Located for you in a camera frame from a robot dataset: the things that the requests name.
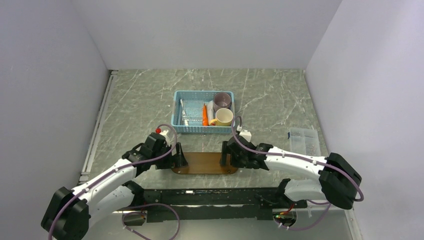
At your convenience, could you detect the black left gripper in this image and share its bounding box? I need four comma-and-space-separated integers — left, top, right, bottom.
151, 142, 188, 170

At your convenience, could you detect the brown oval wooden tray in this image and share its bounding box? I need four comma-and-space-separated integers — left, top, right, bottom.
172, 152, 238, 175

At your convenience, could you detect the yellow ceramic mug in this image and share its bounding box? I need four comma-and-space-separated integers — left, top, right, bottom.
209, 108, 234, 127

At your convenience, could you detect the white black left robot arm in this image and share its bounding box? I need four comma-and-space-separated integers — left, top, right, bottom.
40, 132, 182, 240

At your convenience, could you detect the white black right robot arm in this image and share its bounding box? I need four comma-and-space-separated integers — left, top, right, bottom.
222, 135, 364, 210

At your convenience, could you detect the mauve ceramic mug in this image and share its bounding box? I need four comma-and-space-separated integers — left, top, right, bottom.
213, 92, 232, 112

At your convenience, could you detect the light blue plastic basket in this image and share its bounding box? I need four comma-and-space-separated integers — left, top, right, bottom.
171, 90, 231, 134

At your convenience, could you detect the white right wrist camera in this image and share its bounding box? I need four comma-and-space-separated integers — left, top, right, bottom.
238, 129, 252, 142

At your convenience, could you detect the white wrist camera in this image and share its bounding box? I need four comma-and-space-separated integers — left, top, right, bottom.
238, 129, 252, 142
159, 128, 177, 147

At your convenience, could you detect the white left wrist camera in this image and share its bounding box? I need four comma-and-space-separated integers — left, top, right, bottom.
159, 128, 177, 147

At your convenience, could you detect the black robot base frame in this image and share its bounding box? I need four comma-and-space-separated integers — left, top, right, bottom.
125, 187, 308, 223

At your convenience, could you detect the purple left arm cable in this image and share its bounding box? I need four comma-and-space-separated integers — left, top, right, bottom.
47, 124, 181, 240

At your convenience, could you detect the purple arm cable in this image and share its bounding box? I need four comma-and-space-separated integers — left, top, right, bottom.
47, 124, 181, 240
230, 115, 365, 232

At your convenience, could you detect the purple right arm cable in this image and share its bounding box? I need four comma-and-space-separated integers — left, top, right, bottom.
230, 115, 365, 232

